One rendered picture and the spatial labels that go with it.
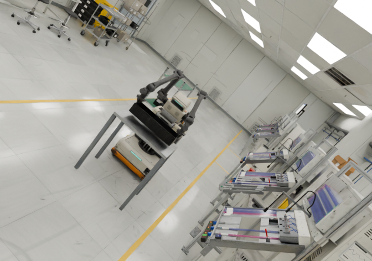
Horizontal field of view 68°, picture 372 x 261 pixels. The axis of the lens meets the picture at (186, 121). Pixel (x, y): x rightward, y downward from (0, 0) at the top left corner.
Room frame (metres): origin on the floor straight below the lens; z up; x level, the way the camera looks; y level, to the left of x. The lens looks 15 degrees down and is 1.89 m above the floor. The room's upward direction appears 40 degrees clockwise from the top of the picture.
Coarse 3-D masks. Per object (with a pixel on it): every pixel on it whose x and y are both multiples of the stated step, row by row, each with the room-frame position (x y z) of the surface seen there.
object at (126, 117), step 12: (108, 120) 2.60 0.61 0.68; (132, 120) 2.72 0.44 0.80; (144, 132) 2.68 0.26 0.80; (108, 144) 3.04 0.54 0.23; (156, 144) 2.62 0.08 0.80; (84, 156) 2.60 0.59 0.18; (96, 156) 3.00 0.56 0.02; (168, 156) 2.95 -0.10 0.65; (156, 168) 2.54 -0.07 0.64; (144, 180) 2.54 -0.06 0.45; (132, 192) 2.54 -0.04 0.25
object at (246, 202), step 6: (246, 198) 3.87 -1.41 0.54; (252, 198) 3.81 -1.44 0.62; (258, 198) 3.98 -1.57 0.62; (240, 204) 3.87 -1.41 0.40; (246, 204) 3.56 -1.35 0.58; (264, 204) 3.94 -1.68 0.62; (240, 222) 3.38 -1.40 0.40; (246, 222) 3.37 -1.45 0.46; (252, 222) 3.36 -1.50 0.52; (246, 228) 3.36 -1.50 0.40; (258, 228) 3.34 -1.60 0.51; (240, 234) 3.36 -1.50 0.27; (252, 234) 3.34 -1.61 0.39; (258, 234) 3.33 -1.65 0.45; (252, 240) 3.33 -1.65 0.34; (258, 240) 3.32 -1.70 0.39; (264, 252) 3.29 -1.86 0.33; (270, 252) 3.29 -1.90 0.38
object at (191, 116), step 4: (200, 96) 3.00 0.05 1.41; (204, 96) 3.02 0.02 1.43; (200, 100) 2.97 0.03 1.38; (196, 104) 2.92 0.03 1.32; (196, 108) 2.89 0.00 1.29; (192, 112) 2.84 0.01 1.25; (188, 116) 2.79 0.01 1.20; (192, 116) 2.81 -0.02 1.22; (188, 120) 2.77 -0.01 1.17; (192, 120) 2.78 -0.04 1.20
